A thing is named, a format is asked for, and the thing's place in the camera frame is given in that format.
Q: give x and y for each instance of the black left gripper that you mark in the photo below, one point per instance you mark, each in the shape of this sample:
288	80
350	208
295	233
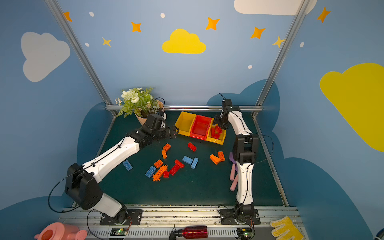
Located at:
172	132

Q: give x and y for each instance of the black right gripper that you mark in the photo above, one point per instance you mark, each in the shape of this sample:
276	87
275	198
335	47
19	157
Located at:
220	122

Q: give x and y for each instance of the long red lego brick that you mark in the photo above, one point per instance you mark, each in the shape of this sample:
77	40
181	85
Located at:
178	165

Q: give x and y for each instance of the orange slope lego brick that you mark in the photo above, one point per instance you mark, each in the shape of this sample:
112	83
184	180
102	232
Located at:
215	159

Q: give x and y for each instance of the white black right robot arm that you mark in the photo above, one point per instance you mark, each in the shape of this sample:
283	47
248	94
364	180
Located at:
245	151

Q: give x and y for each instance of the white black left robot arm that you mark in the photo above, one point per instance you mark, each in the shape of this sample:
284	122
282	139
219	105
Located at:
82	184

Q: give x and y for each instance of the left yellow bin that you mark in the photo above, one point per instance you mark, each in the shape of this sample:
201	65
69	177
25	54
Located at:
185	122

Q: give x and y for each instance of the yellow bin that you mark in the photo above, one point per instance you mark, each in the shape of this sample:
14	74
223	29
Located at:
185	122
219	141

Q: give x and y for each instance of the orange square lego brick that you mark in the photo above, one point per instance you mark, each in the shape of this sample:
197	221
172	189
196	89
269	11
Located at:
166	147

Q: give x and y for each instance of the red middle bin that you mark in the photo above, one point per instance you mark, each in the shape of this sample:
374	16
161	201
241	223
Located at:
200	127

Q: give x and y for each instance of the right yellow bin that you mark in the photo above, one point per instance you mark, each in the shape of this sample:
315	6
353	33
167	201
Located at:
219	141

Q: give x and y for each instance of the small orange lego brick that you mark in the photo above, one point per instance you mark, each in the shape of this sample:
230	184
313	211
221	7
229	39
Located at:
164	154

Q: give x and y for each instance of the light blue lego brick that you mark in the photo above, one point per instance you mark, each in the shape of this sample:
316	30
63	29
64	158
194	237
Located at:
187	160

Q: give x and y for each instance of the peach flower pot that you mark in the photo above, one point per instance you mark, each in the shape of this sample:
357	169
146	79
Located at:
143	120

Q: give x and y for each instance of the orange lego brick right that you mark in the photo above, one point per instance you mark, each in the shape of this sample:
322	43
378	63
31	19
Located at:
221	156

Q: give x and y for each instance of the orange lego brick centre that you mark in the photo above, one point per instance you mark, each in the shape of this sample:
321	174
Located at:
158	164

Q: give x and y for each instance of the blue lego brick upright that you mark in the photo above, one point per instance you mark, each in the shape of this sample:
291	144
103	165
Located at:
194	163

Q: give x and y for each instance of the small red lego brick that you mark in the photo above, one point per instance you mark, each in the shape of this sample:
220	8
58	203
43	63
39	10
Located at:
166	174

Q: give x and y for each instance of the green artificial plant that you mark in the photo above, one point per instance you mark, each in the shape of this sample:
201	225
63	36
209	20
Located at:
138	101

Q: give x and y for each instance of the long orange lego piece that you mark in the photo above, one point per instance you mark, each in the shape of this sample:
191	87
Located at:
157	176

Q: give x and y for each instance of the blue lego brick far left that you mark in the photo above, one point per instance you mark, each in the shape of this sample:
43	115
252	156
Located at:
127	165

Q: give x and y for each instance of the red metallic bottle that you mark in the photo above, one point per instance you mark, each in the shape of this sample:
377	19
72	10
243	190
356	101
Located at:
192	232

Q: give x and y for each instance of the right circuit board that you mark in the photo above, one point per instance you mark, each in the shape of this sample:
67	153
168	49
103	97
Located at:
244	233

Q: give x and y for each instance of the circuit board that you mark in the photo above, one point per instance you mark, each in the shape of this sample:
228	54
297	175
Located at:
244	233
119	232

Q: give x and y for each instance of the left circuit board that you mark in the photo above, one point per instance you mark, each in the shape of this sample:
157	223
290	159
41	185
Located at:
119	232

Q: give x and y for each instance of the yellow glove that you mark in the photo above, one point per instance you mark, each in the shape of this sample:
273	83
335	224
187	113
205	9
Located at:
284	229

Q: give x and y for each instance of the pink watering can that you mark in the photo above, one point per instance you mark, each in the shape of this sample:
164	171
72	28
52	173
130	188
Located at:
59	231

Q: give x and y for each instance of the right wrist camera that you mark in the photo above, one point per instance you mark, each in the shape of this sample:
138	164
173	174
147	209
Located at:
227	103

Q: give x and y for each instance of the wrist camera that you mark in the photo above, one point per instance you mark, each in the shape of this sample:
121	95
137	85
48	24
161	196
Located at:
227	103
163	114

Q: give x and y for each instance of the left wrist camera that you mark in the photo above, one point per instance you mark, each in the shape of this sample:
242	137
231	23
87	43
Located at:
163	114

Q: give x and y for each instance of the aluminium back rail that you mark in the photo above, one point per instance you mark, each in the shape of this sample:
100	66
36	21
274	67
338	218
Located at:
194	108

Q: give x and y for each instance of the aluminium right post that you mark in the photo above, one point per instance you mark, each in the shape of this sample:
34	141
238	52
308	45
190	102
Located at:
291	34

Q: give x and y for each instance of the aluminium post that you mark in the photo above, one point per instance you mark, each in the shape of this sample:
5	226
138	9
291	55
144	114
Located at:
291	34
58	13

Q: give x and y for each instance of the aluminium front rail base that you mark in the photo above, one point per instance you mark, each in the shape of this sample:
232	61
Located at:
158	221

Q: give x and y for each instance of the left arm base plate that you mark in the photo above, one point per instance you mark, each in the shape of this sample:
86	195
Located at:
123	218

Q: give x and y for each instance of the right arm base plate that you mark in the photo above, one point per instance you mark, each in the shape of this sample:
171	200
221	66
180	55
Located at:
231	217

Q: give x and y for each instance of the aluminium left post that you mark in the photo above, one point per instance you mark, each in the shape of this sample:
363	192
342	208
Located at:
58	13

